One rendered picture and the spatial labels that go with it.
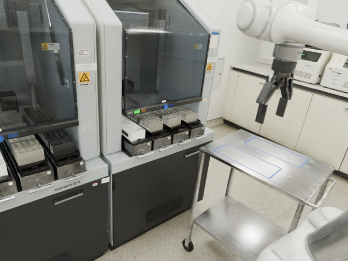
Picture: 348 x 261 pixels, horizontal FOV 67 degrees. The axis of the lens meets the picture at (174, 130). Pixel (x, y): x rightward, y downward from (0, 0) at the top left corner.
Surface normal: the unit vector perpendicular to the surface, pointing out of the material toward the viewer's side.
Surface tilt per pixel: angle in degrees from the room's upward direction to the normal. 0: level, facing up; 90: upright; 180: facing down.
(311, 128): 90
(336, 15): 90
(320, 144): 90
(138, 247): 0
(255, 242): 0
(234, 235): 0
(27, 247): 90
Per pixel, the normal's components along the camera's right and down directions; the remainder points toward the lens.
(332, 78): -0.76, 0.21
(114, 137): 0.64, 0.37
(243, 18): -0.90, 0.07
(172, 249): 0.09, -0.90
